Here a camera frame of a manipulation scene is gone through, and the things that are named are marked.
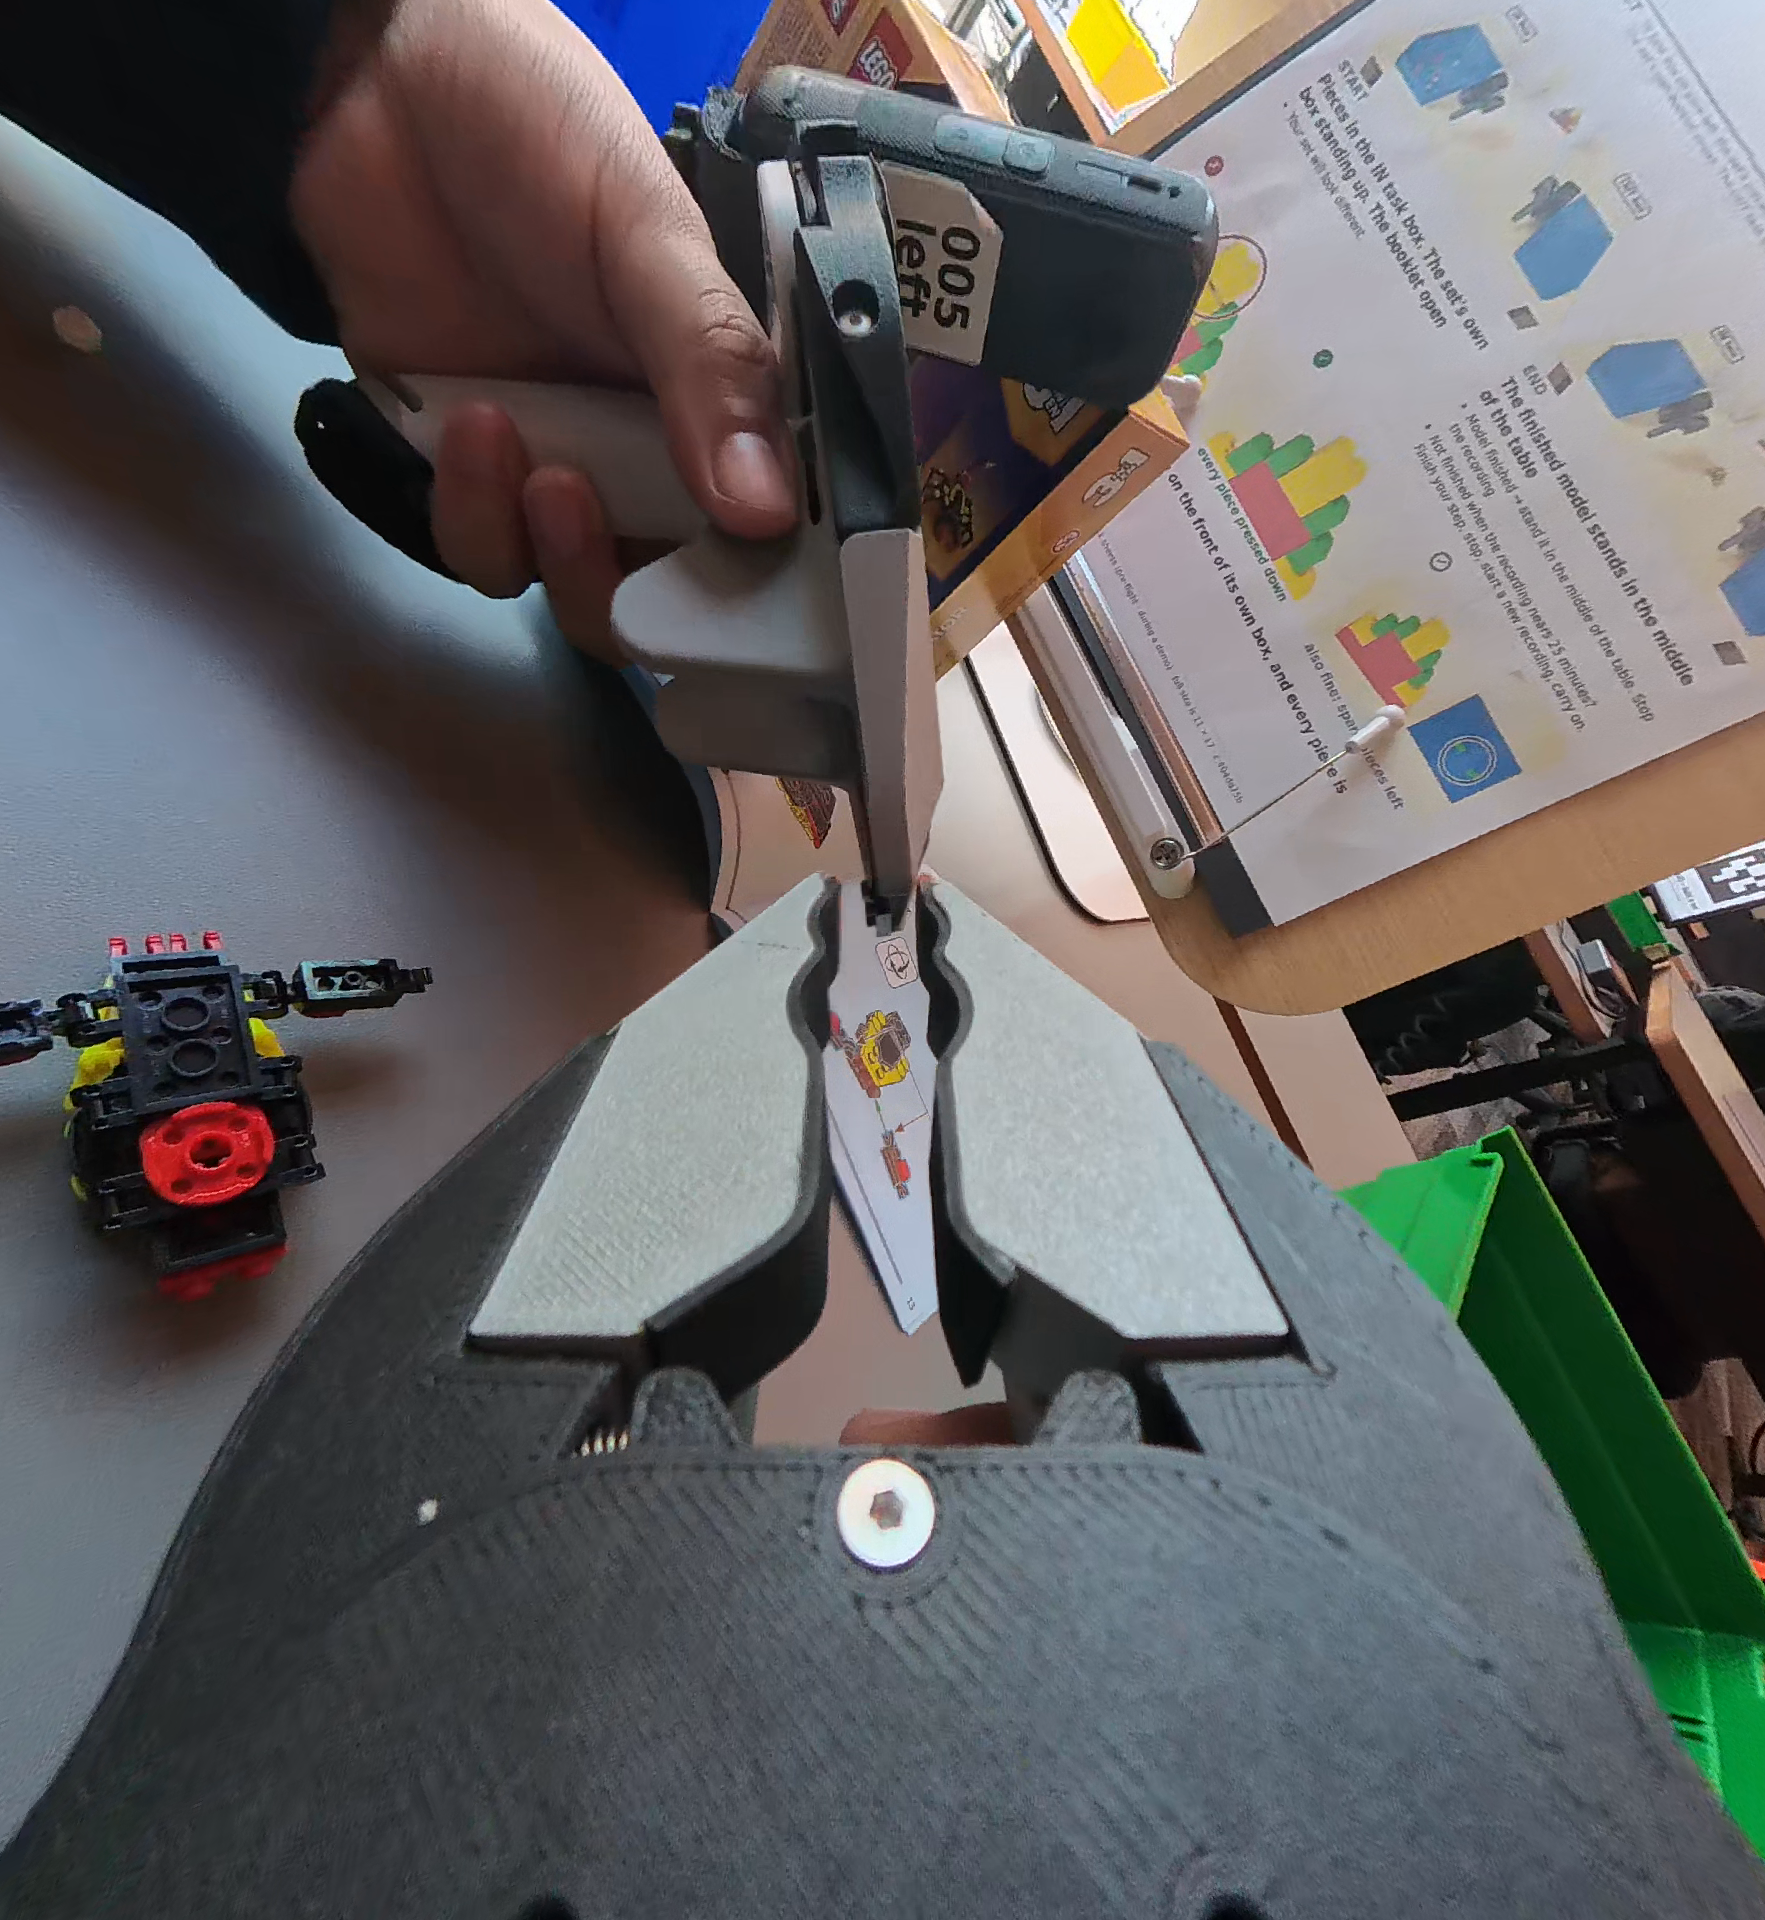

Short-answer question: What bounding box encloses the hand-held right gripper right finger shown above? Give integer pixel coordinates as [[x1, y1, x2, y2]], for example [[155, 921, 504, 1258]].
[[919, 882, 1295, 1388]]

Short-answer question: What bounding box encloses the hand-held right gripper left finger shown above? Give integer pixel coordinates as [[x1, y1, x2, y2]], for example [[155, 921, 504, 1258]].
[[466, 874, 842, 1403]]

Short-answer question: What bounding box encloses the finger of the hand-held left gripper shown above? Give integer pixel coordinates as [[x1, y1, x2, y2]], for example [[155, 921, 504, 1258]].
[[834, 524, 948, 928]]

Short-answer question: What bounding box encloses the lego instruction booklet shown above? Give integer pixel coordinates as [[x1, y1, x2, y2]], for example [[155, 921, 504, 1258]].
[[710, 764, 948, 1335]]

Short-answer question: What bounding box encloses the black red yellow lego model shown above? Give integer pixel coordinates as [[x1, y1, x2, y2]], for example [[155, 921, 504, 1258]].
[[0, 929, 432, 1301]]

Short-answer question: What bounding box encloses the person's left forearm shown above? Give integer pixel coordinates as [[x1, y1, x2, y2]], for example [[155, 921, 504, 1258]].
[[0, 0, 419, 347]]

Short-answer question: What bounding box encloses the orange purple lego box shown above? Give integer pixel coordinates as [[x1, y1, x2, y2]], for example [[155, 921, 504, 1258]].
[[732, 0, 1193, 683]]

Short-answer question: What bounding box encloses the person's right hand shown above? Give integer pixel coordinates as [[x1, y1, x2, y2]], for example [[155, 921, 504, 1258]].
[[840, 1405, 1016, 1449]]

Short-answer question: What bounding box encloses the person's left hand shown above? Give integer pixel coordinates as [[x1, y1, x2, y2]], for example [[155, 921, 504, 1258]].
[[288, 0, 809, 661]]

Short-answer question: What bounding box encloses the wooden display board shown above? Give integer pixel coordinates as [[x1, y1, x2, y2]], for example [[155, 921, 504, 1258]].
[[1002, 0, 1765, 1021]]

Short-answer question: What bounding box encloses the blue panel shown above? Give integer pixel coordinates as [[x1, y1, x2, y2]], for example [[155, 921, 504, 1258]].
[[550, 0, 782, 96]]

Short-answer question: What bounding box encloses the green plastic bin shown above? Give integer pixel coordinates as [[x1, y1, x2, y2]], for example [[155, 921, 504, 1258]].
[[1338, 1125, 1765, 1920]]

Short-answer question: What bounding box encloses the white printed instruction sheet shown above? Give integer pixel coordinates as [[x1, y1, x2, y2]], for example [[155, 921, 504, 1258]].
[[1091, 0, 1765, 931]]

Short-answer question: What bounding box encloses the black white marker tag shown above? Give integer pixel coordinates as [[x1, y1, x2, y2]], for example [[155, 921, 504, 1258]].
[[1653, 826, 1765, 923]]

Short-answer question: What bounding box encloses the grey stand base plate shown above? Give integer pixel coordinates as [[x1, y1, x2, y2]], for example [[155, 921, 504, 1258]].
[[958, 600, 1175, 923]]

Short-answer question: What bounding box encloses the thin metal holder wire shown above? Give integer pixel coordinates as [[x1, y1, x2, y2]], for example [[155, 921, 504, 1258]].
[[1190, 706, 1416, 865]]

